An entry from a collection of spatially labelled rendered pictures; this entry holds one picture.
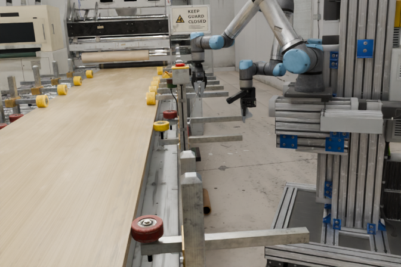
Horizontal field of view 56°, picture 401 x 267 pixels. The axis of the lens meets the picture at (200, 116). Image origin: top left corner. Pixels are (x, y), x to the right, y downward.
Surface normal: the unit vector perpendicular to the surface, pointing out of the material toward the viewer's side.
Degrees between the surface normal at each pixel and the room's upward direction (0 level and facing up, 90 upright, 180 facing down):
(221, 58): 90
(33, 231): 0
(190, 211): 90
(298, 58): 97
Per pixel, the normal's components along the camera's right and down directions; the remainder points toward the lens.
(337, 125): -0.35, 0.24
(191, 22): 0.07, 0.24
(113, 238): -0.04, -0.97
